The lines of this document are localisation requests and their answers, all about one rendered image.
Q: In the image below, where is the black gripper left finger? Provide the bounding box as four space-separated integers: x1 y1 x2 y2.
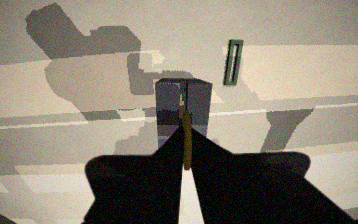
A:
84 126 185 224

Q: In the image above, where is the dark green rectangular frame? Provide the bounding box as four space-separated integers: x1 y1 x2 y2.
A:
224 39 244 85

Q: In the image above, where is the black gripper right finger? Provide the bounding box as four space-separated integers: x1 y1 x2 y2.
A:
191 127 311 224

